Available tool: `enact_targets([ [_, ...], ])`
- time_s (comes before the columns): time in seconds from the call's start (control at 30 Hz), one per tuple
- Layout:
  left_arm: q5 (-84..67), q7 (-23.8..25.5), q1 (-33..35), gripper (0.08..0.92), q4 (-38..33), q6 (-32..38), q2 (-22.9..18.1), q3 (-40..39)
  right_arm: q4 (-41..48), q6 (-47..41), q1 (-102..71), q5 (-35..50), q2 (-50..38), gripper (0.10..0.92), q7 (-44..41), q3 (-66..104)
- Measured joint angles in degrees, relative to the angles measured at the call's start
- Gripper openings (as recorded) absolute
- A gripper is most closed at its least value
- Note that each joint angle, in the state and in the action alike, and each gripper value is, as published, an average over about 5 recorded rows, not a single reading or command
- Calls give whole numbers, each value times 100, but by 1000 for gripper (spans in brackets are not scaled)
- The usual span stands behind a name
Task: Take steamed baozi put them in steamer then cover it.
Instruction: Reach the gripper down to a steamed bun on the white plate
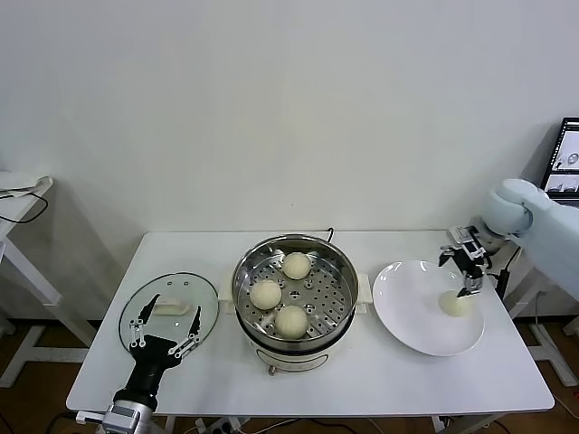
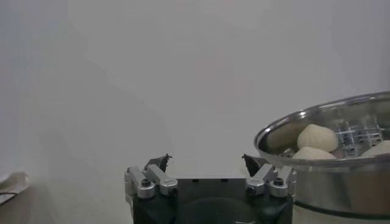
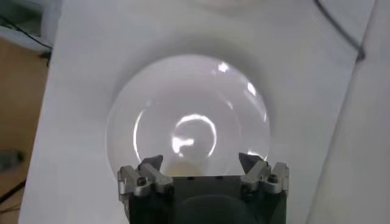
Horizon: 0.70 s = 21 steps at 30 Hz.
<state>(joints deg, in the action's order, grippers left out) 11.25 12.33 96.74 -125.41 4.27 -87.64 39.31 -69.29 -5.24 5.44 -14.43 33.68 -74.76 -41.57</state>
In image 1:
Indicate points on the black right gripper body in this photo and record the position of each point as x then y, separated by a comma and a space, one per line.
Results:
470, 269

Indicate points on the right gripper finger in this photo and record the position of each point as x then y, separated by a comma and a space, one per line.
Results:
472, 285
445, 253

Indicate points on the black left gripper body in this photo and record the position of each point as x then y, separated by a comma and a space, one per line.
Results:
151, 361

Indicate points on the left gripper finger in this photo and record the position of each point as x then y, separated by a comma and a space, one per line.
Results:
197, 323
147, 314

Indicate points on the white steamed baozi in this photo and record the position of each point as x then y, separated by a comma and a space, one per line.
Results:
266, 295
454, 308
291, 322
297, 266

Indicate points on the round glass pot lid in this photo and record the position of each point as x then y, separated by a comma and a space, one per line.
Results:
208, 294

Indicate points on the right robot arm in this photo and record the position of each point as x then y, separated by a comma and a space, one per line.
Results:
543, 212

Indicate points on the stainless steel steamer basket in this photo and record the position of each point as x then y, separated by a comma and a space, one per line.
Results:
330, 294

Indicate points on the white round plate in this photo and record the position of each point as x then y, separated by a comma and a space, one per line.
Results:
407, 316

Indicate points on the cream electric pot base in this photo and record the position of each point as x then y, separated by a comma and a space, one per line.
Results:
289, 361

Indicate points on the white side table with laptop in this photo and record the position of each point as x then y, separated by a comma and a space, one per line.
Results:
549, 355

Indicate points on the grey open laptop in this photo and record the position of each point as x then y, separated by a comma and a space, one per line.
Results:
565, 153

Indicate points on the white side table with cloth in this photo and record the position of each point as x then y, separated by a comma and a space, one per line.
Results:
22, 208

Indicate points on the white folded cloth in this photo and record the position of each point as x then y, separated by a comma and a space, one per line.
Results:
18, 181

